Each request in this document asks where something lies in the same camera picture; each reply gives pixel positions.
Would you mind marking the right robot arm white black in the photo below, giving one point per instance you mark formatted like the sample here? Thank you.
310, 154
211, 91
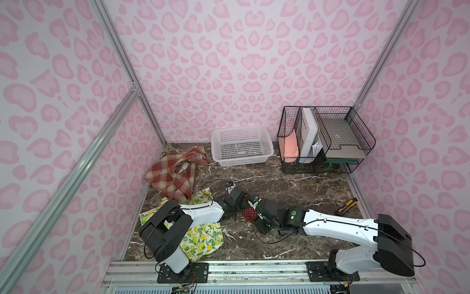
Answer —
380, 243

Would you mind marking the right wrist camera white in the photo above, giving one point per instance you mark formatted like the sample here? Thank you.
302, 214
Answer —
253, 201

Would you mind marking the white binder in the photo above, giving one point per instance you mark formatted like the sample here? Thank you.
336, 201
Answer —
309, 130

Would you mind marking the grey laptop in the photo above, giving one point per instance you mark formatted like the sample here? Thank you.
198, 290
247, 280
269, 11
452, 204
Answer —
342, 139

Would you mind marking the yellow black utility knife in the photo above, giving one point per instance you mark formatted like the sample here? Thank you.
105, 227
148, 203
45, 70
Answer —
346, 207

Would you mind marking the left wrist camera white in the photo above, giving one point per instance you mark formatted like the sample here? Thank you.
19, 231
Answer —
230, 186

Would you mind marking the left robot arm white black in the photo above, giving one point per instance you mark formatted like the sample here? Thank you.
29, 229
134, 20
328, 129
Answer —
166, 228

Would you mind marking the aluminium front rail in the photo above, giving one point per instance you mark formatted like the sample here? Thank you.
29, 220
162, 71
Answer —
249, 277

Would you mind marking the white plastic basket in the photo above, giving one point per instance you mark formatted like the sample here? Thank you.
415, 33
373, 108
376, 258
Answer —
241, 145

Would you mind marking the pink folder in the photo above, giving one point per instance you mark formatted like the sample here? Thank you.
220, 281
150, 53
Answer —
289, 148

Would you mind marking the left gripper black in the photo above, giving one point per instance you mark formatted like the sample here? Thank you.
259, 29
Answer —
240, 198

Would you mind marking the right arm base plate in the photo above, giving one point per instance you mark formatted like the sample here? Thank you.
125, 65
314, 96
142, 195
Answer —
321, 272

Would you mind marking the red polka dot skirt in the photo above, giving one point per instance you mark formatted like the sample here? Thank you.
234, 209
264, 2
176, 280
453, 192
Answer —
250, 215

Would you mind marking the red plaid skirt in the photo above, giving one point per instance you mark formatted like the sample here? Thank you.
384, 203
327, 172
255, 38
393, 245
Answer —
173, 176

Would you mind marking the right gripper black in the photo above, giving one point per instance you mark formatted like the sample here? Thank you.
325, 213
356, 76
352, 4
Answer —
263, 215

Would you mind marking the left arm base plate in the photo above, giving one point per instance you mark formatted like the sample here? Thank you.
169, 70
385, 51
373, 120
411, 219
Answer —
197, 272

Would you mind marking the black wire desk organizer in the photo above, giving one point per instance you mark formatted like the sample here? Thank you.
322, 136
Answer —
290, 119

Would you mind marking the white envelope papers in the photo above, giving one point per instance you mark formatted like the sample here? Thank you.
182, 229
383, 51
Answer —
316, 148

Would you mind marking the green book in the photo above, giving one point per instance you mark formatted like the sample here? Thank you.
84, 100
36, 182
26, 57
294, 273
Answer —
332, 161

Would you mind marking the lemon print skirt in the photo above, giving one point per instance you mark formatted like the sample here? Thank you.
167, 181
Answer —
201, 240

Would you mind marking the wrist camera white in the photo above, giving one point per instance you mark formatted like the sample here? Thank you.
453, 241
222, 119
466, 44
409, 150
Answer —
230, 186
253, 201

